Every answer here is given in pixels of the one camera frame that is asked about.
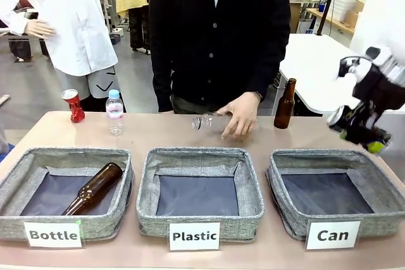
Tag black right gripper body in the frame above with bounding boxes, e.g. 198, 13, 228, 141
352, 63, 405, 127

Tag black silver drink can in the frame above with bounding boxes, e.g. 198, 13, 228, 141
327, 104, 393, 156

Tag clear crushed plastic bottle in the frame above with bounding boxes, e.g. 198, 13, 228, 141
191, 111, 235, 134

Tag person's left forearm black sleeve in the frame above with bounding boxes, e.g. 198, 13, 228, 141
246, 0, 292, 102

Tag grey fabric basket Can label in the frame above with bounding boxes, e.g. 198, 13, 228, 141
265, 148, 405, 242

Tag white Can label card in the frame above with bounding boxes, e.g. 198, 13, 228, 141
305, 220, 362, 250

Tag grey fabric basket Plastic label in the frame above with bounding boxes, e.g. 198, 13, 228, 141
135, 146, 266, 243

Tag crushed red drink can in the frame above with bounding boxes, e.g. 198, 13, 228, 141
61, 89, 86, 124

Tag grey fabric basket Bottle label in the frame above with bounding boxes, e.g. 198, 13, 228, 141
0, 147, 135, 242

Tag person's left hand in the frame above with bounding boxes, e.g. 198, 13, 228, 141
216, 92, 261, 140

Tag white shirt person's hand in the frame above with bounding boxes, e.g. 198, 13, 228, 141
24, 18, 58, 40

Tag white side table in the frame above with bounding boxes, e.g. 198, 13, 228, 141
277, 33, 365, 116

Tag brown glass bottle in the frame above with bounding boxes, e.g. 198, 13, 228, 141
61, 162, 124, 217
273, 77, 297, 130

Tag cardboard box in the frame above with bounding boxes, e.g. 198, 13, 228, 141
346, 0, 365, 28

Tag wooden workbench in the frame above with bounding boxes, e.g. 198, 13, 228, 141
305, 7, 356, 35

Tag white plastic storage boxes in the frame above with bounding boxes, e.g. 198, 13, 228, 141
330, 0, 360, 21

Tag black tripod pole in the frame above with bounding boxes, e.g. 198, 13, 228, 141
316, 0, 340, 37

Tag person in black cardigan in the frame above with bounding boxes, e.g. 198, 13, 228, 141
148, 0, 292, 115

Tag white Plastic label card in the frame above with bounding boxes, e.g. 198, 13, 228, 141
168, 222, 221, 252

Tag clear water bottle pink label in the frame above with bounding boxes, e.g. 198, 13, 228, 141
105, 89, 125, 137

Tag person in white shirt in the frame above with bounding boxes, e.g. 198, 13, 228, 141
0, 0, 123, 113

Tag white Bottle label card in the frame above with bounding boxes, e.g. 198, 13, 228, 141
23, 221, 84, 249

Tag white black wrist camera mount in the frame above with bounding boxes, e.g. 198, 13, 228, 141
336, 46, 405, 87

